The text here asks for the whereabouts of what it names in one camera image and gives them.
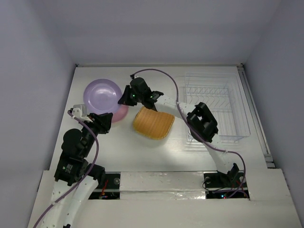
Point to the white foil covered board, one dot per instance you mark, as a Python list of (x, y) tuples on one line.
[(162, 186)]

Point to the square woven orange tray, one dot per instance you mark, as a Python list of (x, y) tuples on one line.
[(152, 124)]

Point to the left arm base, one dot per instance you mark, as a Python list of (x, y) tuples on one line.
[(110, 189)]

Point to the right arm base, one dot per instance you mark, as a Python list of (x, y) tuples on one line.
[(223, 186)]

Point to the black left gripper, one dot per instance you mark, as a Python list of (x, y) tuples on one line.
[(102, 120)]

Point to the purple plate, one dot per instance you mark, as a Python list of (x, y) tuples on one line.
[(102, 96)]

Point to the white wire dish rack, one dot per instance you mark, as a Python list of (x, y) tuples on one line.
[(221, 92)]

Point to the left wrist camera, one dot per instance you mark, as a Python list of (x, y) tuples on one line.
[(79, 112)]

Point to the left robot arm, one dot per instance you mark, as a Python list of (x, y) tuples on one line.
[(76, 178)]

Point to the pink round plate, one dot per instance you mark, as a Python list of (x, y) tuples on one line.
[(120, 114)]

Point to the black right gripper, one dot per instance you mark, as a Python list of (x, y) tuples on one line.
[(128, 95)]

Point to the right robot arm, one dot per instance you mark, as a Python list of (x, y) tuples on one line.
[(199, 119)]

